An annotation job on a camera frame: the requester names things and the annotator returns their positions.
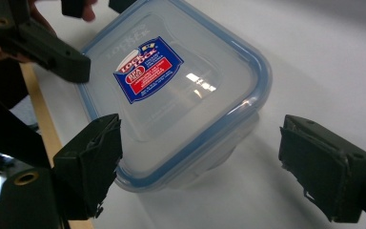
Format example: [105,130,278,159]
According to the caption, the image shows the small clear food container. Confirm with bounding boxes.
[75,0,274,194]

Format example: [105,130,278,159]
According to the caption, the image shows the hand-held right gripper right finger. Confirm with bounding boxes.
[277,114,366,223]

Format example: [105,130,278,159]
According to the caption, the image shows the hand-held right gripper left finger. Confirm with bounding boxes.
[51,113,124,221]

